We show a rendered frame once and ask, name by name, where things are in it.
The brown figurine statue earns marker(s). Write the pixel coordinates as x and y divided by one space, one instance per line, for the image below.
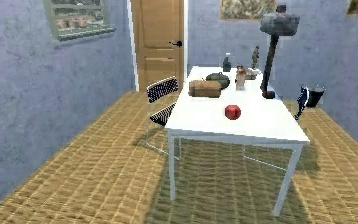
255 57

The white table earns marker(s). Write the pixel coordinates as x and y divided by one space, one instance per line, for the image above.
203 113

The brown bread loaf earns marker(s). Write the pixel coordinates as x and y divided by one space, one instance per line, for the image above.
204 88

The black desk lamp grey shade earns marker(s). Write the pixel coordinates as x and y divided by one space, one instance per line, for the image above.
270 50

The dark glass bottle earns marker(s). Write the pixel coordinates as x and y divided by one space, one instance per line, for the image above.
227 63

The wooden room door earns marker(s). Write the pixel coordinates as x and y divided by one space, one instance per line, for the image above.
157 43

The black mesh chair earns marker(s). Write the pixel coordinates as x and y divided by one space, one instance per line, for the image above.
302 100
161 100

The green framed window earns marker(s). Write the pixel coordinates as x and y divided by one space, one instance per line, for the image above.
77 18

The dark green round pot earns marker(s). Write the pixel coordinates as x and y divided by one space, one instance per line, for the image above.
218 78

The black mesh trash can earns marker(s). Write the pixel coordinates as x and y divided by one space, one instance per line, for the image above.
315 96

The red apple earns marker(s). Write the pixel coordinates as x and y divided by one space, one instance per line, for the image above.
232 112

